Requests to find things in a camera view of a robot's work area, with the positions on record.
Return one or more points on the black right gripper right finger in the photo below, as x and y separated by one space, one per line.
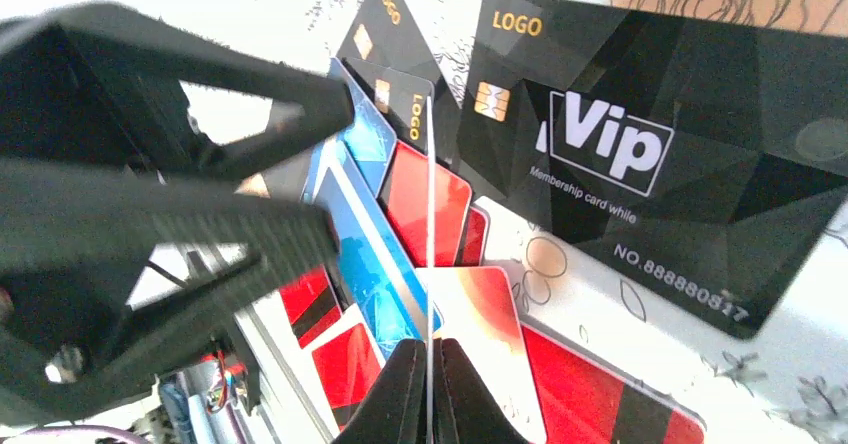
464 411

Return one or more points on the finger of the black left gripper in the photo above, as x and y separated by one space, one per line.
108 279
100 83

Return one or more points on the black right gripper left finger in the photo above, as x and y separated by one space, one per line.
393 411

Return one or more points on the thin card edge-on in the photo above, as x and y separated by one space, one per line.
430 261

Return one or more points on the red card front left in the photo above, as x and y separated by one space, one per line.
347 366

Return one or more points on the red white glossy card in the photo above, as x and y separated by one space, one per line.
476 308

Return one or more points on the red striped card right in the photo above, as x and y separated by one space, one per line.
582 402

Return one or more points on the black card with gold chip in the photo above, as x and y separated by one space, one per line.
702 160

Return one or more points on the floral patterned table mat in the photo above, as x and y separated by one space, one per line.
789 385

